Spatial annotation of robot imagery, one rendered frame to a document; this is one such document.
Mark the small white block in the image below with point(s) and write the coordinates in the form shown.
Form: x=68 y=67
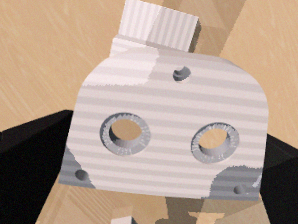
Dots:
x=123 y=220

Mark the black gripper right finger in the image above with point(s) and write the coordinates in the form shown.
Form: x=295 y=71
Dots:
x=279 y=181

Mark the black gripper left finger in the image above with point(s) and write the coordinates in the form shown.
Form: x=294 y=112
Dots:
x=31 y=155

